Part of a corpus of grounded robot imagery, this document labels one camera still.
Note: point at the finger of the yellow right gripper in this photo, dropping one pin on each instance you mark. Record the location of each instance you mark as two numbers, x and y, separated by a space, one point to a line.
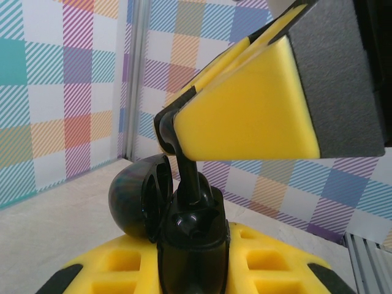
260 116
245 46

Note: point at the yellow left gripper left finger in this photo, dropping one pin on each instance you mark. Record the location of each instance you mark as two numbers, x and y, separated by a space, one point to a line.
92 275

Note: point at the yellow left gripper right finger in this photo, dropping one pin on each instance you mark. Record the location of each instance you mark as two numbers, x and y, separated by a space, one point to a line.
291 275

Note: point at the black earbud charging case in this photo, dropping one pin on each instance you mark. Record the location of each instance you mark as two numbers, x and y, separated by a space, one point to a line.
193 260

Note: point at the aluminium side rail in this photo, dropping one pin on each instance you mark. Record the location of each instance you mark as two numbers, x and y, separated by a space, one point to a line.
370 269

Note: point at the aluminium frame post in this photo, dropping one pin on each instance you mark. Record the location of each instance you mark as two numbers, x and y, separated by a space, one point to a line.
134 76

